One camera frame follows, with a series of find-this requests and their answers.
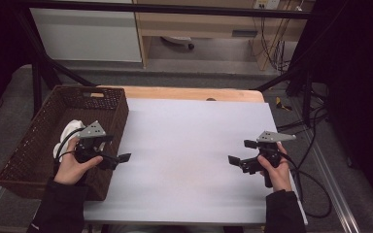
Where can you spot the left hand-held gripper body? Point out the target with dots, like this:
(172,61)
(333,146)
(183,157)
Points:
(90,132)

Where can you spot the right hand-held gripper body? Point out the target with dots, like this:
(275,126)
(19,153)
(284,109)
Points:
(270,152)

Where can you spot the white cloth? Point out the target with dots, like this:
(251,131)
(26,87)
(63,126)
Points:
(69,127)

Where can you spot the brown woven basket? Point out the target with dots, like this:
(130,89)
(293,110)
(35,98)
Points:
(32,155)

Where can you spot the person's left hand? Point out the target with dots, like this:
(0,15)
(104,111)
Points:
(71,170)

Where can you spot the yellow black tape piece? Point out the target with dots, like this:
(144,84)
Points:
(282,104)

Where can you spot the white table sheet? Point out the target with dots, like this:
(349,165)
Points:
(181,155)

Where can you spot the wooden table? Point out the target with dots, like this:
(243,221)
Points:
(181,93)

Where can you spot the white cabinet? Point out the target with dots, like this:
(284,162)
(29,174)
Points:
(84,35)

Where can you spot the black curtain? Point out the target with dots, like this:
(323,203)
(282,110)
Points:
(359,81)

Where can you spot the office chair base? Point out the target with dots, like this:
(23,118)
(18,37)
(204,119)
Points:
(178,40)

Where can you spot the wooden desk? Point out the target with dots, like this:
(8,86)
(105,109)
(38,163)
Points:
(207,24)

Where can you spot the black metal frame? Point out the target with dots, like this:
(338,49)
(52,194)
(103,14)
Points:
(162,9)

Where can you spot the white wall socket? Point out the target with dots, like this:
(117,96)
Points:
(267,4)

